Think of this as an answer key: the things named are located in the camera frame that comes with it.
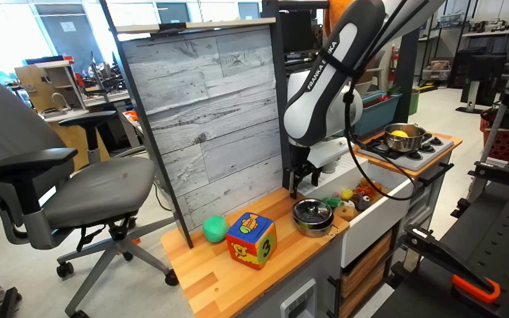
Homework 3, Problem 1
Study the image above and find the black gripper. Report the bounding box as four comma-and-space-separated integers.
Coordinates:
286, 144, 322, 197

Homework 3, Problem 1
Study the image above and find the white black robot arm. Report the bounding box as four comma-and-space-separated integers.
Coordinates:
283, 0, 443, 197

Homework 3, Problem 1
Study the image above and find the small steel pot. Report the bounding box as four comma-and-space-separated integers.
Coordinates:
291, 199, 334, 236

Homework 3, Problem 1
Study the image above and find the large steel pot on stove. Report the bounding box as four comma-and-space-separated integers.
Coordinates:
383, 123, 424, 153

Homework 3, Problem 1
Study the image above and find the green plush vegetable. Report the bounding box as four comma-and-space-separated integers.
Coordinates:
322, 196, 345, 210

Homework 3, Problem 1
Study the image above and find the brown plush bread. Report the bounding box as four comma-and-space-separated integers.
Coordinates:
336, 203, 359, 220

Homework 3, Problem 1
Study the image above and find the orange plush toy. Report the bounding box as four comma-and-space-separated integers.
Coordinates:
353, 180, 382, 201

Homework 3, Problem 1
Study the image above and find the white toy sink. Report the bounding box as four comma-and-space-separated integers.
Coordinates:
297, 153, 412, 266

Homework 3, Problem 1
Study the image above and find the colourful number cube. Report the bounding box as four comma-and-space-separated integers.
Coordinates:
226, 212, 277, 270

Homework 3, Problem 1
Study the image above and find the green ball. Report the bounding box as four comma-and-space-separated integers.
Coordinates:
203, 215, 228, 243

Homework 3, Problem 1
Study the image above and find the right teal planter box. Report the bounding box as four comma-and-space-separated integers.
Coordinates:
352, 90, 399, 137

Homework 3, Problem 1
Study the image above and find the yellow toy lemon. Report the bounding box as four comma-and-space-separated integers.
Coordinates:
390, 128, 410, 139

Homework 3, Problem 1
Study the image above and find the grey wood panel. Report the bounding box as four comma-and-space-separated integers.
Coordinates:
124, 26, 283, 229

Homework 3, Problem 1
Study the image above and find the grey toy stove top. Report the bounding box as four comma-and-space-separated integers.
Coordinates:
360, 132, 452, 171

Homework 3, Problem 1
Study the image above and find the grey office chair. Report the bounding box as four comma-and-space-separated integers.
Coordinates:
0, 83, 178, 318

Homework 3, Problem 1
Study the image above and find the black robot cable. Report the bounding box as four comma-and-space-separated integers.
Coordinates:
341, 81, 412, 203

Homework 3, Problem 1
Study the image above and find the orange handled clamp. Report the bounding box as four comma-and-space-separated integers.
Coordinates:
405, 226, 502, 305

